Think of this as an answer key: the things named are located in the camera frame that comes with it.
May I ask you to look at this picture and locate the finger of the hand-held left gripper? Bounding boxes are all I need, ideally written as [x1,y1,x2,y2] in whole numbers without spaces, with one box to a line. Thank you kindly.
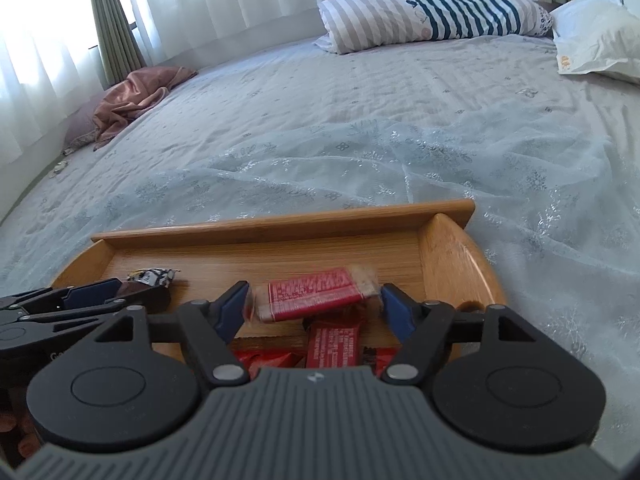
[20,296,138,333]
[0,280,123,312]

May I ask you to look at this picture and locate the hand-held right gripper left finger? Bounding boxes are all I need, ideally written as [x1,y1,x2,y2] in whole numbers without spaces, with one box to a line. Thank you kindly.
[87,280,251,390]

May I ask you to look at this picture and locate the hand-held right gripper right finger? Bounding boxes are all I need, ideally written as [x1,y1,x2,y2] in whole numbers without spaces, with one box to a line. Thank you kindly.
[380,282,546,383]

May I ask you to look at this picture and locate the wooden tray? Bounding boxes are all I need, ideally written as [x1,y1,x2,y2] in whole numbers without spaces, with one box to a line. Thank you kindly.
[50,199,507,366]

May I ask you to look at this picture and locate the brown nut packet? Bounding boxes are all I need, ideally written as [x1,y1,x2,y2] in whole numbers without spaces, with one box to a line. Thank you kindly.
[112,267,180,313]

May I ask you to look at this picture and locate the red cashew packet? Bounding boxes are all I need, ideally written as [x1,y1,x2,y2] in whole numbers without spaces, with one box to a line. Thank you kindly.
[232,349,307,378]

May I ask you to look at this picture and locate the red wafer packet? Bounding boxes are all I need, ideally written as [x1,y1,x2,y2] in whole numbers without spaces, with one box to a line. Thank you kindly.
[250,266,378,323]

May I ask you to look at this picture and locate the person's left hand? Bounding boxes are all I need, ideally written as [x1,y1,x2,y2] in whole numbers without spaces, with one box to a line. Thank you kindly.
[0,407,43,468]

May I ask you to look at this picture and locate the plain red snack packet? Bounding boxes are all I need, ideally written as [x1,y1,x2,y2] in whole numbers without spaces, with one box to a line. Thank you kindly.
[360,346,401,376]

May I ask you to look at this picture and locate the dark red snack bar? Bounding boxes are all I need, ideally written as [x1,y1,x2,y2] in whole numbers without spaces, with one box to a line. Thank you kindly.
[302,317,363,368]

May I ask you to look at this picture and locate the small trinkets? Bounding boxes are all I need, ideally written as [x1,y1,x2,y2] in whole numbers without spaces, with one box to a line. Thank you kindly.
[52,147,76,175]

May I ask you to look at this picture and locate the mauve pillow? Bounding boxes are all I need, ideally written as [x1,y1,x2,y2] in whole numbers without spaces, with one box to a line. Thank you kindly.
[62,102,108,153]

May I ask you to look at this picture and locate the pink cloth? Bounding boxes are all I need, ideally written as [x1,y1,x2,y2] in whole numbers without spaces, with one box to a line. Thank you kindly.
[92,66,198,151]

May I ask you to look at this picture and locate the striped pillow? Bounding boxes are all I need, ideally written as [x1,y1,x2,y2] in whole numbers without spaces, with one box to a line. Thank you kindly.
[314,0,555,56]

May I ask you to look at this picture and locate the white pillow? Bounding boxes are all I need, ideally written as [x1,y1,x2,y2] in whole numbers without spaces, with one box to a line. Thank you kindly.
[550,0,640,83]

